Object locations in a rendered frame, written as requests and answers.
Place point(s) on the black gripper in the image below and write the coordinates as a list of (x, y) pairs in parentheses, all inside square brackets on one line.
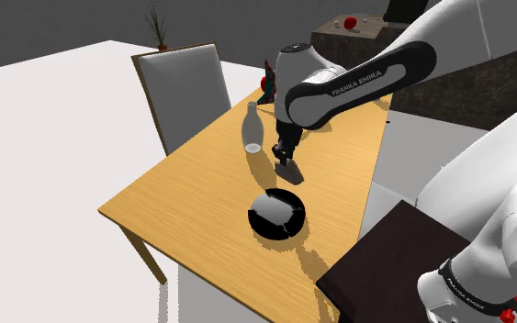
[(288, 134)]

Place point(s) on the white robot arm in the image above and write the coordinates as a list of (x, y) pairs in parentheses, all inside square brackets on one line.
[(473, 188)]

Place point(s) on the grey glass bottle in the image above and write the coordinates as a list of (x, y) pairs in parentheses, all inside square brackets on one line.
[(252, 129)]

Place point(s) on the colourful patterned cone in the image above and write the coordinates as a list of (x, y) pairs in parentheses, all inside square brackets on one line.
[(270, 87)]

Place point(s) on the red apple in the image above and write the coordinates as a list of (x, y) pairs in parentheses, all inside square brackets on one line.
[(263, 83)]

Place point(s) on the black round bowl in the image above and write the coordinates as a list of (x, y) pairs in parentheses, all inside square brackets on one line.
[(276, 214)]

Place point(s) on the dark cabinet with small things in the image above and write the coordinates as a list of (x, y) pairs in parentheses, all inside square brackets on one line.
[(343, 47)]

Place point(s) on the wooden table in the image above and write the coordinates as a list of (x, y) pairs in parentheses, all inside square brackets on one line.
[(204, 201)]

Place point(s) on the potted plant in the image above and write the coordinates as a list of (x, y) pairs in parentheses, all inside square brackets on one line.
[(157, 27)]

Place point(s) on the dark brown counter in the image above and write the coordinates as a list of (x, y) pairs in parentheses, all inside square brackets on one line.
[(473, 94)]

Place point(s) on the grey chair with wooden frame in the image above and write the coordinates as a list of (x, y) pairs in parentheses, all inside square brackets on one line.
[(186, 94)]

